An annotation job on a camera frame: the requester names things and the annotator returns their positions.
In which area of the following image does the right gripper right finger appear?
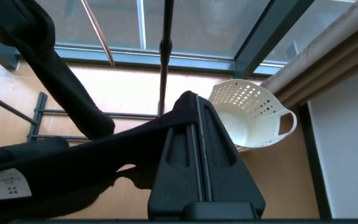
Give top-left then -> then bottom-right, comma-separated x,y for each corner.
195,94 -> 266,219

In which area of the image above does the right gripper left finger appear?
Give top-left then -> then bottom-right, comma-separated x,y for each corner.
147,122 -> 213,219

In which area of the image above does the black short-sleeved shirt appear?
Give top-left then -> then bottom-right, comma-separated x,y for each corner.
0,90 -> 199,224

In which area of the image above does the white laundry basket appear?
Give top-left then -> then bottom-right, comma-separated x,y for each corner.
208,78 -> 298,152

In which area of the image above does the black clothes rack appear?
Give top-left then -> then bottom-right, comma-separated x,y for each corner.
0,0 -> 175,144

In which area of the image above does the pink clothes hanger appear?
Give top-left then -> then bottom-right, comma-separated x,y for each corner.
80,0 -> 117,68

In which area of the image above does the beige curtain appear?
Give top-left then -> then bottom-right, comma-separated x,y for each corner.
260,0 -> 358,109

